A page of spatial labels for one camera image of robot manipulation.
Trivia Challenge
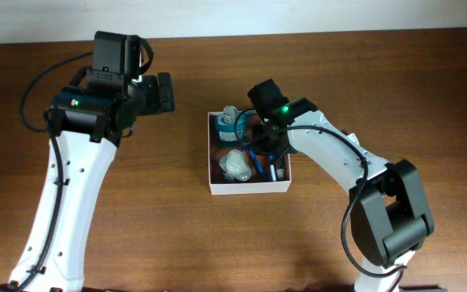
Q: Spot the blue disposable razor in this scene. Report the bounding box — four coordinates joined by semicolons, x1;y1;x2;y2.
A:
240;145;269;182

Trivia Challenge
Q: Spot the green toothpaste tube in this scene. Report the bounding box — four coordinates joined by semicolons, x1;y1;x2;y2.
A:
274;157;285;181

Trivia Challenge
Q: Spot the purple pump soap bottle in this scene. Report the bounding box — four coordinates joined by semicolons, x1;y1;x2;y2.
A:
219;150;252;183

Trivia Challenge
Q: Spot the teal mouthwash bottle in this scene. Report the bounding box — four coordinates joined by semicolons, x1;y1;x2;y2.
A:
214;105;246;147

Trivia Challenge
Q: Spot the blue white toothbrush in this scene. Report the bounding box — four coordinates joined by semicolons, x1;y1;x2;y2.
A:
269;156;277;182

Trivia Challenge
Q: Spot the white green soap packet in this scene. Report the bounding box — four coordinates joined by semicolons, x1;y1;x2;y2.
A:
347;133;359;144

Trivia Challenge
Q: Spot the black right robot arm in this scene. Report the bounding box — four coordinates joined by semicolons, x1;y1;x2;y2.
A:
247;79;435;291

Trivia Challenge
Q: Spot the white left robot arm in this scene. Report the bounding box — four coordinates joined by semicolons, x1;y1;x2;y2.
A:
0;31;175;291

